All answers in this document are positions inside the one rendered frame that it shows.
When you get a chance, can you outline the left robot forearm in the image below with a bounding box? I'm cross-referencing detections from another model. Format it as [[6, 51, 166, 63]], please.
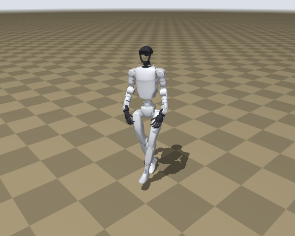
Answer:
[[161, 89, 168, 115]]

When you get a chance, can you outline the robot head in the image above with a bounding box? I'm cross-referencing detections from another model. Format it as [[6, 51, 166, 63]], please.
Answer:
[[139, 46, 153, 68]]

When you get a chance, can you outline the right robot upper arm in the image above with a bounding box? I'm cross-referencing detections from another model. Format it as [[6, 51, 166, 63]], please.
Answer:
[[127, 68, 136, 94]]

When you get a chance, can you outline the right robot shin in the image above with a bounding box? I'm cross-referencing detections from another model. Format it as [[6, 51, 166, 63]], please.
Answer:
[[140, 144, 154, 163]]

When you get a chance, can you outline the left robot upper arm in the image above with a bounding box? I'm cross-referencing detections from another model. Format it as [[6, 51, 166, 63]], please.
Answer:
[[155, 68, 167, 96]]

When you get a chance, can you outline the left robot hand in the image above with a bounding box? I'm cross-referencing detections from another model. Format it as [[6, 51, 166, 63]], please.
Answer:
[[150, 109, 165, 128]]

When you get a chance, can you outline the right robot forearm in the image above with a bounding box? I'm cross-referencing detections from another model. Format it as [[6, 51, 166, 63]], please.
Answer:
[[122, 91, 132, 110]]

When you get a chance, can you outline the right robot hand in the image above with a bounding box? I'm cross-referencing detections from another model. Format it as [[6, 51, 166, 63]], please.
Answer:
[[123, 105, 134, 124]]

